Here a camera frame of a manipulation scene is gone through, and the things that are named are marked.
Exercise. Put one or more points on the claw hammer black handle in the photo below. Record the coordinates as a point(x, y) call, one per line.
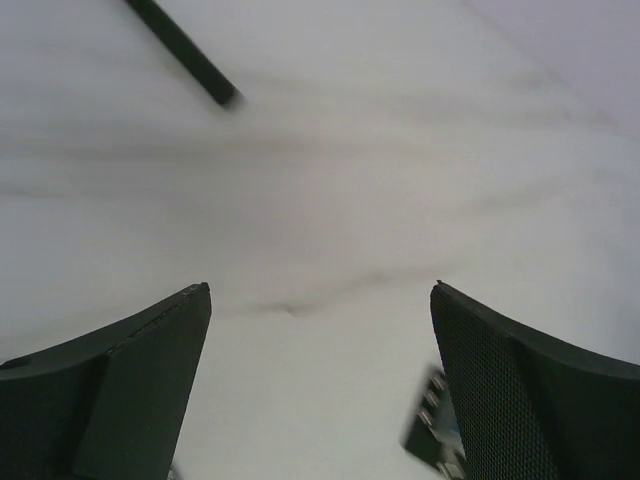
point(175, 40)

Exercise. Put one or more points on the black fuse box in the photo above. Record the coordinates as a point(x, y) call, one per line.
point(433, 435)

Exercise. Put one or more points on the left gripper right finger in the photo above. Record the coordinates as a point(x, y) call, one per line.
point(531, 406)

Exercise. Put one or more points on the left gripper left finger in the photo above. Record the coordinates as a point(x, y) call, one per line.
point(109, 404)

